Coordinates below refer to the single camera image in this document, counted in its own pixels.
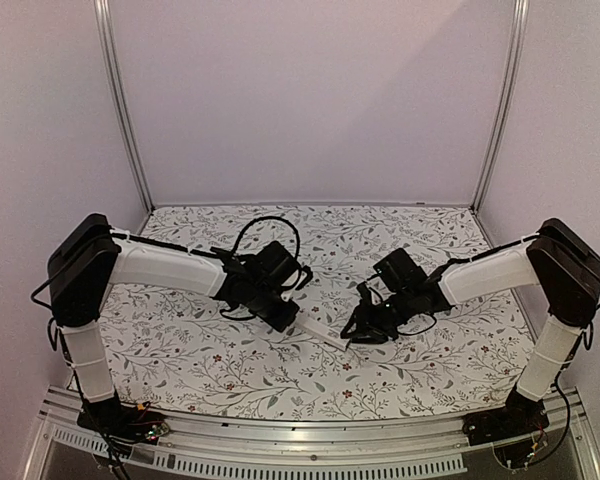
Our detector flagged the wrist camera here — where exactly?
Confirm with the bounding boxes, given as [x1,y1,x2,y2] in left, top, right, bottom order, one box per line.
[280,271,313,302]
[356,281,376,307]

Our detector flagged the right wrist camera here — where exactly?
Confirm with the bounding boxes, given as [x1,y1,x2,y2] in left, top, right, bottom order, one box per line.
[356,281,376,307]

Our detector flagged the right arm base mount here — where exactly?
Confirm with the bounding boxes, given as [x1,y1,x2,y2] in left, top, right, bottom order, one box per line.
[462,406,549,446]

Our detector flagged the front aluminium rail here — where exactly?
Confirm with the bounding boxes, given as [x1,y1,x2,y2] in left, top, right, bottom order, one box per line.
[23,387,600,479]

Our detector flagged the floral table mat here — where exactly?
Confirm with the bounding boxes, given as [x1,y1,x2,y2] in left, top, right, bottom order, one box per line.
[99,206,533,421]

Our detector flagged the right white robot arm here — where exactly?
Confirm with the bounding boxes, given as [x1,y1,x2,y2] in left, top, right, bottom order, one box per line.
[340,218,600,436]

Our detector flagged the left aluminium frame post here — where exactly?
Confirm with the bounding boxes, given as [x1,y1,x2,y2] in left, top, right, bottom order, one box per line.
[93,0,155,213]

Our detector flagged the aluminium frame post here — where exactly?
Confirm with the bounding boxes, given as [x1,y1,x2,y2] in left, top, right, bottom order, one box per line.
[470,0,529,215]
[93,0,155,213]

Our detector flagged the right aluminium frame post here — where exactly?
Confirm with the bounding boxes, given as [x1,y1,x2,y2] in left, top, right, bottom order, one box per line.
[470,0,529,215]

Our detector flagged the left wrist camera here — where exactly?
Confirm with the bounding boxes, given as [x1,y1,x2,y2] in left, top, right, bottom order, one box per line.
[280,271,313,302]

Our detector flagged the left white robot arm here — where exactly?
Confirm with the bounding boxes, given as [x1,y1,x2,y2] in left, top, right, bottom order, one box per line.
[30,214,313,434]

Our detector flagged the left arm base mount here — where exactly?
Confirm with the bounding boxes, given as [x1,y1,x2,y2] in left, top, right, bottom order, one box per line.
[77,397,170,444]

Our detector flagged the white remote control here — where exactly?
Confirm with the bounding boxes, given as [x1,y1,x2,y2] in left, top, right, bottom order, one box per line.
[294,316,349,351]

